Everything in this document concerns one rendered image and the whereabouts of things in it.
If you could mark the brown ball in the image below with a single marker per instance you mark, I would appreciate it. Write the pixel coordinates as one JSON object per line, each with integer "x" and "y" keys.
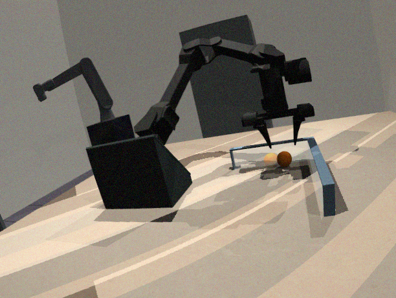
{"x": 284, "y": 159}

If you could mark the blue l-shaped wall trim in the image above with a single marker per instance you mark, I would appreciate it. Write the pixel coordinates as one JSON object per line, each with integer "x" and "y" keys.
{"x": 328, "y": 184}

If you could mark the translucent orange ball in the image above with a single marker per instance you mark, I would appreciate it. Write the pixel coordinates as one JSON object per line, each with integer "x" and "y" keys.
{"x": 271, "y": 160}

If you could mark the low clear l-shaped wall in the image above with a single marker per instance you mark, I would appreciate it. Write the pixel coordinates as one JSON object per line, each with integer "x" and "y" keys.
{"x": 253, "y": 157}

